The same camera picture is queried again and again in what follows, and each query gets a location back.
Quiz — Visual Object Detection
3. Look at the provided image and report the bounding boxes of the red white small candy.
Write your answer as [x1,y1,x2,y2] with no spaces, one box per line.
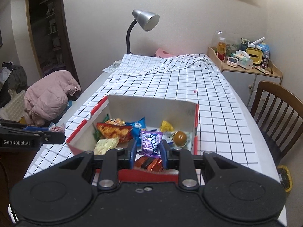
[49,122,65,133]

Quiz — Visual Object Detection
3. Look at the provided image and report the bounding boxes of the packaged brown braised egg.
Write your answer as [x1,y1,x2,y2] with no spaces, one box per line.
[167,131,192,150]

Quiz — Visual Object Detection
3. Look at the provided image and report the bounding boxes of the pale yellow snack bag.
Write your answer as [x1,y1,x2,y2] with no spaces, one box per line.
[94,137,120,155]

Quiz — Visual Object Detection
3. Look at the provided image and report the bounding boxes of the purple candy packet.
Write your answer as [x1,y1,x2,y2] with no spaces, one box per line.
[138,130,163,158]

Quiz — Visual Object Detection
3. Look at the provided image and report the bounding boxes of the yellow candy packet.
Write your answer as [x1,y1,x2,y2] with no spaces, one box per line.
[160,120,174,133]

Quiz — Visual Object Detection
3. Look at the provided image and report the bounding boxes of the green snack packet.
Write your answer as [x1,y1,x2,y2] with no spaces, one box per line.
[92,114,110,142]

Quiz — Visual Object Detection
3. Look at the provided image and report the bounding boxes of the white blue snack packet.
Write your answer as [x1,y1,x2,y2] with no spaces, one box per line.
[149,129,177,144]

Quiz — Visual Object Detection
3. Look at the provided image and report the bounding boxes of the orange foil snack packet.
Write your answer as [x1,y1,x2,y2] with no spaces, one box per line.
[134,156,163,173]

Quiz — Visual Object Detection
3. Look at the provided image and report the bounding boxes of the pink puffer jacket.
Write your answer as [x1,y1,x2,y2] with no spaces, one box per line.
[24,70,82,126]

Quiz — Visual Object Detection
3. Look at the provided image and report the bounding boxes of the red cardboard box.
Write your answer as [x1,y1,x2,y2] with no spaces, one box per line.
[67,95,199,182]

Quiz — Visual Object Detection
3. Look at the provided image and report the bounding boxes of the checkered white tablecloth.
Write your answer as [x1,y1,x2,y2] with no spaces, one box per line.
[26,54,261,176]

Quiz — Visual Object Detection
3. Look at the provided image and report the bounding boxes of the orange chips bag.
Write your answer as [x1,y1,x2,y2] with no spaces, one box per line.
[96,119,133,144]

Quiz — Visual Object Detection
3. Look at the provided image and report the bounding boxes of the dark wooden bookshelf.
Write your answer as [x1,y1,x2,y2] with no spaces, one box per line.
[26,0,79,80]

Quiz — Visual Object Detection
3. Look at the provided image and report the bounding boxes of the paper leaflet on table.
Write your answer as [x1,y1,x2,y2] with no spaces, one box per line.
[103,61,121,73]

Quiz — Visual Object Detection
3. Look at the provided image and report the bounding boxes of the grey cabinet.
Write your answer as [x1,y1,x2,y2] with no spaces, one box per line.
[222,71,281,111]

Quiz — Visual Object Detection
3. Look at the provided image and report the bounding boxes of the wooden chair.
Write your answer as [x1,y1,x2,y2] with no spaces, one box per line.
[250,80,302,166]

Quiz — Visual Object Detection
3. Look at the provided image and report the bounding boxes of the pink object behind table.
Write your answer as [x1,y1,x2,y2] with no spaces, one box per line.
[154,48,176,58]

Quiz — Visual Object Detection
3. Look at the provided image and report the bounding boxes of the white digital timer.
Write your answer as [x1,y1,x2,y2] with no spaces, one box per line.
[227,56,238,68]

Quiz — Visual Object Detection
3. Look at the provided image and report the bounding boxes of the plastic drink bottle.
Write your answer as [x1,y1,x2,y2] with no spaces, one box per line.
[211,31,226,62]

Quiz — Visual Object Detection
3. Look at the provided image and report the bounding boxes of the wooden tray shelf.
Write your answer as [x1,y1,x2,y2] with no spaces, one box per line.
[207,46,283,79]

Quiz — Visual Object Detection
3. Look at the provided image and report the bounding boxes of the yellow tissue box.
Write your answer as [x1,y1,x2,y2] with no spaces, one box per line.
[245,47,263,66]

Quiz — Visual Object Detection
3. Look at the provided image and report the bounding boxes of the silver desk lamp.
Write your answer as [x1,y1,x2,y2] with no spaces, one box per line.
[126,9,160,54]

